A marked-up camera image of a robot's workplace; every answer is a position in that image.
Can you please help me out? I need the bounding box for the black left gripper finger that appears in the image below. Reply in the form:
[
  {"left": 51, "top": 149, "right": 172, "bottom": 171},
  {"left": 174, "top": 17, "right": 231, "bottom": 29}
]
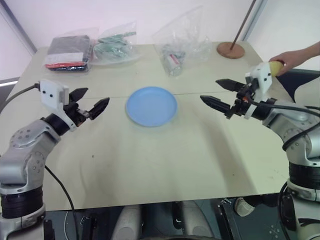
[
  {"left": 68, "top": 87, "right": 89, "bottom": 103},
  {"left": 87, "top": 97, "right": 111, "bottom": 121}
]

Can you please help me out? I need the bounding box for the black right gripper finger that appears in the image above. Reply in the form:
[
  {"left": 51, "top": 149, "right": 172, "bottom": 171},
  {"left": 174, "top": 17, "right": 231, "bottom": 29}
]
[
  {"left": 215, "top": 78, "right": 245, "bottom": 93},
  {"left": 199, "top": 94, "right": 231, "bottom": 114}
]

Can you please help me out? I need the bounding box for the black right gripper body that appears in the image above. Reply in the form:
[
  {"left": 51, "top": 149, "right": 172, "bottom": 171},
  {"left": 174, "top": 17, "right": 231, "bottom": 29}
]
[{"left": 224, "top": 83, "right": 256, "bottom": 121}]

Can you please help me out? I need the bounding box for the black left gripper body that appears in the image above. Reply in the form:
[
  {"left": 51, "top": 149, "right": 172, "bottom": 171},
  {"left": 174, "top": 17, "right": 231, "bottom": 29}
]
[{"left": 62, "top": 101, "right": 91, "bottom": 127}]

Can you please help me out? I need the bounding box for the yellow-green fruit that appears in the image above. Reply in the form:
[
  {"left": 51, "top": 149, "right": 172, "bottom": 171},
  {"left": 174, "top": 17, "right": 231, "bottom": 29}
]
[{"left": 268, "top": 60, "right": 286, "bottom": 77}]

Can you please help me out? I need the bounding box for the blue round plate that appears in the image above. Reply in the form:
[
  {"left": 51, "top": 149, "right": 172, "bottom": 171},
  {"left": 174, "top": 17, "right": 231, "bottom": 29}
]
[{"left": 125, "top": 86, "right": 179, "bottom": 128}]

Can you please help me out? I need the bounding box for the person's bare hand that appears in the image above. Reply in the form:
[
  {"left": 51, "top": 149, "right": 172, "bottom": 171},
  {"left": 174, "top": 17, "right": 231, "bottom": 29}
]
[{"left": 269, "top": 50, "right": 300, "bottom": 77}]

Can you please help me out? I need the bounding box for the wooden stand with rod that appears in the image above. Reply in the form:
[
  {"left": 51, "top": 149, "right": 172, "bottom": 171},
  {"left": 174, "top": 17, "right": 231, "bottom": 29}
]
[{"left": 216, "top": 0, "right": 256, "bottom": 60}]

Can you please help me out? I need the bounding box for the plastic bag with black items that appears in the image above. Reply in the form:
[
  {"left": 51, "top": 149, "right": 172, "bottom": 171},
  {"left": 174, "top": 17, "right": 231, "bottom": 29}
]
[{"left": 44, "top": 26, "right": 100, "bottom": 74}]

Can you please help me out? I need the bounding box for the plastic bag with green items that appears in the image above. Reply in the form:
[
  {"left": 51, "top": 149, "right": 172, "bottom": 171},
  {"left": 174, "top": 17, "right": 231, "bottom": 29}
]
[{"left": 90, "top": 20, "right": 143, "bottom": 66}]

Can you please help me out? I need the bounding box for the clear bag with small parts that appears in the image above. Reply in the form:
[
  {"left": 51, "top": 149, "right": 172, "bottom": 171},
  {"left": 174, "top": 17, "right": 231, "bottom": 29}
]
[{"left": 152, "top": 6, "right": 214, "bottom": 78}]

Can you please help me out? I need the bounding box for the grey rounded robot leg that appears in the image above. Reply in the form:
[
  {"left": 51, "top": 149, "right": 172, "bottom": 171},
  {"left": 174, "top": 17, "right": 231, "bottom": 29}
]
[
  {"left": 180, "top": 199, "right": 214, "bottom": 240},
  {"left": 116, "top": 204, "right": 145, "bottom": 240}
]

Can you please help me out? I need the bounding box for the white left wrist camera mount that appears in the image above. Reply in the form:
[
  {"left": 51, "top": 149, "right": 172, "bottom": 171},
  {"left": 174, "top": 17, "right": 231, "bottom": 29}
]
[{"left": 39, "top": 79, "right": 77, "bottom": 133}]

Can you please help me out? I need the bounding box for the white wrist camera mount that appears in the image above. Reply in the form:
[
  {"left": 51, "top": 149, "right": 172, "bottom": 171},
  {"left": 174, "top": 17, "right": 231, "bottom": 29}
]
[
  {"left": 243, "top": 62, "right": 273, "bottom": 120},
  {"left": 39, "top": 79, "right": 77, "bottom": 133}
]

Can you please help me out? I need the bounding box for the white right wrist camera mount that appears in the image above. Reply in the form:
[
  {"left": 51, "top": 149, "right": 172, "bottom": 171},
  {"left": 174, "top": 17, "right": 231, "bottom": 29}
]
[{"left": 243, "top": 62, "right": 273, "bottom": 120}]

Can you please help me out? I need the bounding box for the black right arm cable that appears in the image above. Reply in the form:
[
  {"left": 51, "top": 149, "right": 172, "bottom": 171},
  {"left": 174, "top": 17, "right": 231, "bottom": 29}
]
[{"left": 246, "top": 98, "right": 320, "bottom": 152}]

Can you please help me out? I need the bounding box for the grey left arm cable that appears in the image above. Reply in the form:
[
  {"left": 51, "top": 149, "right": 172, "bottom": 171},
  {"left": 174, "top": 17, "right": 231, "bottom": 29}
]
[{"left": 0, "top": 84, "right": 41, "bottom": 112}]

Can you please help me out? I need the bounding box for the thin black hanging cable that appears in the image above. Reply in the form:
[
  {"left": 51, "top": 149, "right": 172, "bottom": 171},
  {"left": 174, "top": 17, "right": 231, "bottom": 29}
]
[{"left": 44, "top": 165, "right": 76, "bottom": 240}]

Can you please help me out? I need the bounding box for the black cable loop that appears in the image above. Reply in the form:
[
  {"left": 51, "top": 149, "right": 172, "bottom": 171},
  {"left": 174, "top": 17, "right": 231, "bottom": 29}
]
[{"left": 278, "top": 181, "right": 298, "bottom": 232}]

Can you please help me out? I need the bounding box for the black bracket under table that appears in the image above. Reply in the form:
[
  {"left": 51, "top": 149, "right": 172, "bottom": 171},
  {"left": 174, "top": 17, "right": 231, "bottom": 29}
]
[{"left": 171, "top": 200, "right": 185, "bottom": 230}]

